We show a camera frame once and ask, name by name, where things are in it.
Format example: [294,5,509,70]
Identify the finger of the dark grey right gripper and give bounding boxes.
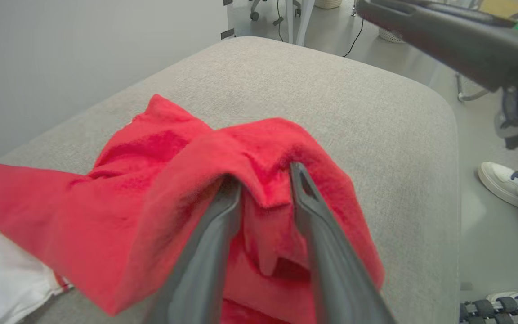
[414,0,518,27]
[356,0,518,93]

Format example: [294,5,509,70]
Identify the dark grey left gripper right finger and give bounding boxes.
[290,162,397,324]

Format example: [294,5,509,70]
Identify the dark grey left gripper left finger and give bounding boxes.
[144,176,242,324]

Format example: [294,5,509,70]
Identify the red basketball jersey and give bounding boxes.
[0,94,385,324]

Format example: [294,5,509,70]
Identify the white garment with red trim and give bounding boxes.
[0,189,73,324]

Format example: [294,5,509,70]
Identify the white mesh basket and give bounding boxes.
[378,28,406,44]

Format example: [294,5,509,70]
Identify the white sneaker with dark laces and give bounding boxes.
[478,161,518,230]
[486,291,518,304]

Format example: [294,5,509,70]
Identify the grey fabric ottoman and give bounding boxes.
[0,36,462,324]

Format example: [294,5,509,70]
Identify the white table leg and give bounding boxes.
[285,0,316,47]

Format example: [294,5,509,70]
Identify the office chair caster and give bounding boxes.
[249,0,268,22]

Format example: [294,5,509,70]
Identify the metal chair frame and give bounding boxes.
[455,72,491,102]

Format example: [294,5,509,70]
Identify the thin black floor cable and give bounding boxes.
[342,18,366,58]

